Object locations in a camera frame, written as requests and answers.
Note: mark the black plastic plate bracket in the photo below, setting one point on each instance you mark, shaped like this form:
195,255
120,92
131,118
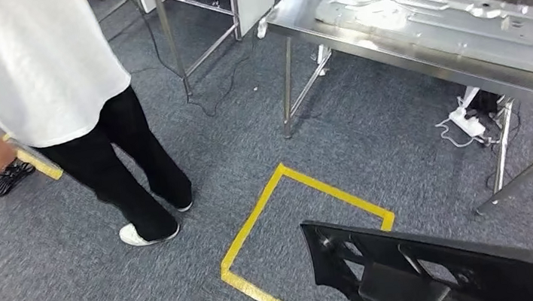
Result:
511,272

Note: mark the stainless steel workbench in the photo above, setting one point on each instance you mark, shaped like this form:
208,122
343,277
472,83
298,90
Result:
437,59

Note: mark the black striped shoe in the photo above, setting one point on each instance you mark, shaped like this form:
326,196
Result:
14,179

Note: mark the yellow floor tape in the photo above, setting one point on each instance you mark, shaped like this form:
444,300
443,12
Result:
254,212
42,167

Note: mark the person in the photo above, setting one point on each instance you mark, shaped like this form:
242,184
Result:
35,60

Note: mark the white plug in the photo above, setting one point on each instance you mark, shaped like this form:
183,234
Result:
262,27

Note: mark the white power strip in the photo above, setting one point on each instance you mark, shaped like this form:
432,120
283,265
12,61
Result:
466,122

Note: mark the stamped sheet metal panel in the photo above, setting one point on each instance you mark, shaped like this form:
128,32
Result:
457,22

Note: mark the black power adapter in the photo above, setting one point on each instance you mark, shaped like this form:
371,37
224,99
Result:
484,102

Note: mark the steel frame table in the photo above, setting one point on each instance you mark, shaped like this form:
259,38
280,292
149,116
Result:
171,40

